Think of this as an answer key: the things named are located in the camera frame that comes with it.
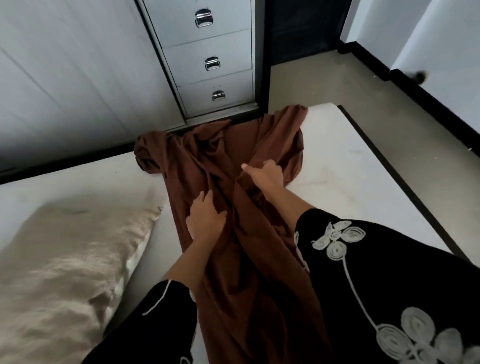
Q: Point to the person's left hand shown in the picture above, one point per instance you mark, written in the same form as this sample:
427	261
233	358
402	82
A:
206	223

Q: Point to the person's right hand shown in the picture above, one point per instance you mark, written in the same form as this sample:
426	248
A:
268	180

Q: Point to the brown bed sheet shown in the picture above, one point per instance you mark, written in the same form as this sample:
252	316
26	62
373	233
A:
243	281

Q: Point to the person's left forearm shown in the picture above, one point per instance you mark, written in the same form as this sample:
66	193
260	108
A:
191	262

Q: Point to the person's right forearm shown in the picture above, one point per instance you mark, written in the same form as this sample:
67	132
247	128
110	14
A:
290	210

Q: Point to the white mattress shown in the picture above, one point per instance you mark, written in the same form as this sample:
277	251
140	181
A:
348	180

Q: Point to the black floral blouse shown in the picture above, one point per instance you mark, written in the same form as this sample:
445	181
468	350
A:
393	281

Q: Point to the round door stopper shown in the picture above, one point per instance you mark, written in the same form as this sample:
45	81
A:
417	77

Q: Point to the white wardrobe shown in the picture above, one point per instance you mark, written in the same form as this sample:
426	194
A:
93	75

